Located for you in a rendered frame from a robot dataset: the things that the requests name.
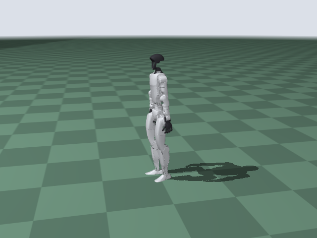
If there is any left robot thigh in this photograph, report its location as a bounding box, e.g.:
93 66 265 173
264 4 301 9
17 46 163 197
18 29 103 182
155 115 167 153

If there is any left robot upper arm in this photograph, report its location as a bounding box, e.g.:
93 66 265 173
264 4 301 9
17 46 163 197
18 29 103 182
158 75 168 103

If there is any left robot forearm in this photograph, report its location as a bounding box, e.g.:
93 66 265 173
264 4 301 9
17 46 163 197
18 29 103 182
162 96 170 121

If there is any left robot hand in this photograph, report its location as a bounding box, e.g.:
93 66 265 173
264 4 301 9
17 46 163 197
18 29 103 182
162 117 172 133

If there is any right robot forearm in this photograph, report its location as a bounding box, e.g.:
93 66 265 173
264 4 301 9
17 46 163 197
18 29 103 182
149 97 155 110

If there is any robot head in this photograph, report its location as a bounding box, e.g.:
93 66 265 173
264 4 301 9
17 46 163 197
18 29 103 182
150 54 164 74

